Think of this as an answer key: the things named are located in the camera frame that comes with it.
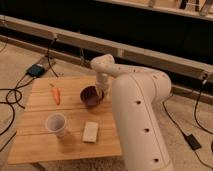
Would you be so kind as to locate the dark ceramic bowl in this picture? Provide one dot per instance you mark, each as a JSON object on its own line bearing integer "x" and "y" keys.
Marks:
{"x": 90, "y": 97}

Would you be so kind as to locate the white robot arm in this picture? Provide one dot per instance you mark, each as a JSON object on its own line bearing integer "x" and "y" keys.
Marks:
{"x": 133, "y": 91}

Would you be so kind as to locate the clear plastic cup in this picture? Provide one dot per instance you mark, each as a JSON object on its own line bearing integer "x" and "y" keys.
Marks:
{"x": 56, "y": 124}

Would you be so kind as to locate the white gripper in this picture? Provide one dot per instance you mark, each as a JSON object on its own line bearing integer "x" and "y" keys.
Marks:
{"x": 102, "y": 84}

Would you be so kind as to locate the white rectangular block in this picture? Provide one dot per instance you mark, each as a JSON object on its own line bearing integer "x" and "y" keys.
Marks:
{"x": 90, "y": 132}

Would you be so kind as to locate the orange carrot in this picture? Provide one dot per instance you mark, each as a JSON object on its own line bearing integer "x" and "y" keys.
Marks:
{"x": 56, "y": 94}

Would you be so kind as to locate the black power brick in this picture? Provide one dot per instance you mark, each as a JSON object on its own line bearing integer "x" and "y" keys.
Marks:
{"x": 192, "y": 142}

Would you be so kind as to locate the wooden table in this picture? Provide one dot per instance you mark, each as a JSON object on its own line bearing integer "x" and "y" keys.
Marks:
{"x": 33, "y": 143}

